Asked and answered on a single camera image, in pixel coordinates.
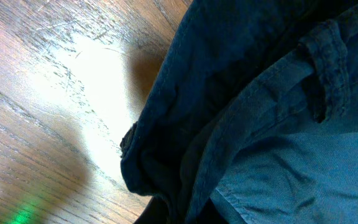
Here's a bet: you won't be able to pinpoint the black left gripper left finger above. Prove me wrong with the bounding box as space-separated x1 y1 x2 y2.
134 197 169 224

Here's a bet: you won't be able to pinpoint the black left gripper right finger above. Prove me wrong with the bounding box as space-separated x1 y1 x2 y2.
196 199 228 224

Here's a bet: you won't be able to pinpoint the navy blue shorts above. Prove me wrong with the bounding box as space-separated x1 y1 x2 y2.
121 0 358 223

